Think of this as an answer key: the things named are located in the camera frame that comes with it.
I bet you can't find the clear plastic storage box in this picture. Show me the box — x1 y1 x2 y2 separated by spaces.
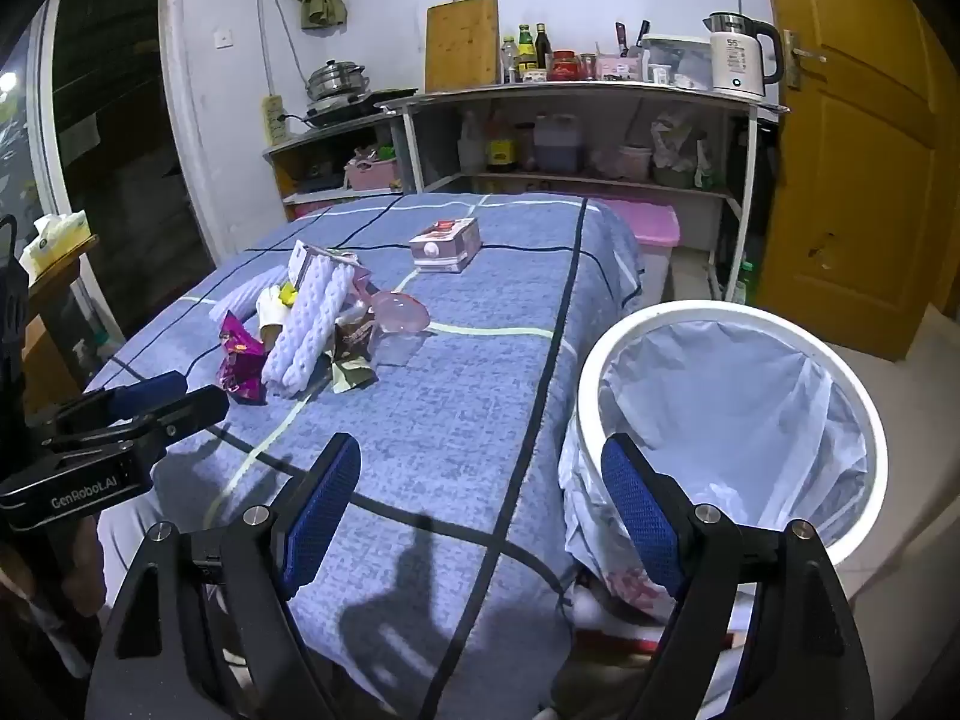
640 34 713 87

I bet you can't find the wooden cutting board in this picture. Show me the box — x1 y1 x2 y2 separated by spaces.
425 0 500 95

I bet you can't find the short white foam net sleeve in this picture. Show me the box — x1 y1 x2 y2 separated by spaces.
208 264 290 323

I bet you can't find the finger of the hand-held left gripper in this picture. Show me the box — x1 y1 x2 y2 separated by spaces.
34 370 188 433
37 385 230 466

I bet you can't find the purple plastic jug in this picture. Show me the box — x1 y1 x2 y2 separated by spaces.
534 114 586 173

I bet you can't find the clear plastic cup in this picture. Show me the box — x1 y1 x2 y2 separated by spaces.
371 330 425 368

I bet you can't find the black induction cooker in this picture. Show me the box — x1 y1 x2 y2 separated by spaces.
304 94 391 128

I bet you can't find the low wooden side shelf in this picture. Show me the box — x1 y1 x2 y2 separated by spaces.
262 109 410 222

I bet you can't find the grey metal shelf unit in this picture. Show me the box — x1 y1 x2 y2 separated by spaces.
373 81 790 305

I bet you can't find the stainless steel pot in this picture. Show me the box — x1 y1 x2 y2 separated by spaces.
306 58 372 102

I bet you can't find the red and white milk carton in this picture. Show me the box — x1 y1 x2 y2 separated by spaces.
409 217 482 274

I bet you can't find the white tissue pack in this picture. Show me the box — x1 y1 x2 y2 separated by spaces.
21 214 89 271

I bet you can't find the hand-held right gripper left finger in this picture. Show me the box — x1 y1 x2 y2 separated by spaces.
88 433 362 720

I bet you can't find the pink plastic basket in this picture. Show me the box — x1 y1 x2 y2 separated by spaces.
345 154 398 192

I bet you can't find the bundle of plastic bags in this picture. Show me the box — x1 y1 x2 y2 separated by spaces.
651 112 710 188

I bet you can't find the yellow wooden door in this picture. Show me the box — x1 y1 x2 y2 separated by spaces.
739 0 953 362

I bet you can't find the long white foam net sleeve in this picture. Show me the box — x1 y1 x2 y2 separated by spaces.
262 253 357 398

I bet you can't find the purple snack wrapper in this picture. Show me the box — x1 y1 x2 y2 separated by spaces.
217 311 269 406

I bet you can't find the grey wall cable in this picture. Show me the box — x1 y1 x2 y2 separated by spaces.
255 0 301 102

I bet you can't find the large dark sauce bottle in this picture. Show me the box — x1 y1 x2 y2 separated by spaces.
486 116 518 172

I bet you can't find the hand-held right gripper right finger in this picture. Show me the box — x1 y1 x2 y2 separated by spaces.
600 433 875 720

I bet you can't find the metal door handle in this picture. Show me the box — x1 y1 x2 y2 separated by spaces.
782 28 827 89

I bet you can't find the green snack wrapper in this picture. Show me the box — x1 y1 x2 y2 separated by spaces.
330 356 376 395

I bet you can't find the brown snack wrapper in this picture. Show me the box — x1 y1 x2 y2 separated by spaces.
334 315 376 361

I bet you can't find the white electric kettle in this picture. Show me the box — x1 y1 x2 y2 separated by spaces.
703 12 785 100

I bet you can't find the translucent white bin liner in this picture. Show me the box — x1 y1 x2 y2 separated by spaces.
559 319 875 616

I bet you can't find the blue checked blanket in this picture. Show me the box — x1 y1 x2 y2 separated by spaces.
82 193 646 713

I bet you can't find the white round trash bin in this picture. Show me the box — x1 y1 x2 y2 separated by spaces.
576 300 890 571

